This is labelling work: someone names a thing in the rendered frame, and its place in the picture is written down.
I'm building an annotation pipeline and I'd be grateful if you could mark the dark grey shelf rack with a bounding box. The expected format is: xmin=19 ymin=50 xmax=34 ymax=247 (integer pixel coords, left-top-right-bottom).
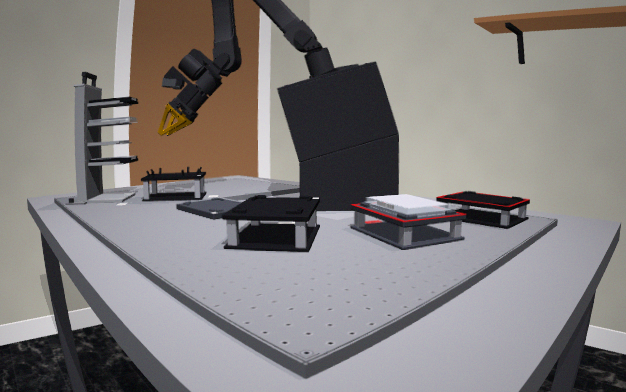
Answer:
xmin=75 ymin=85 xmax=136 ymax=203

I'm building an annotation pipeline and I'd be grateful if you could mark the white microplate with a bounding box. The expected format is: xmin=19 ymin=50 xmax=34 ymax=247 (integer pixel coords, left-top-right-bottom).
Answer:
xmin=365 ymin=194 xmax=451 ymax=218

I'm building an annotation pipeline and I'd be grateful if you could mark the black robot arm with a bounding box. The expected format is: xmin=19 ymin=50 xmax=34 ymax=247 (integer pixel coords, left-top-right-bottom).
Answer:
xmin=162 ymin=0 xmax=359 ymax=105

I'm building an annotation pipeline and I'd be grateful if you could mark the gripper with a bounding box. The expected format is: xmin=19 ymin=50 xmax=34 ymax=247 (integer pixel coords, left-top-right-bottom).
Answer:
xmin=158 ymin=84 xmax=209 ymax=136

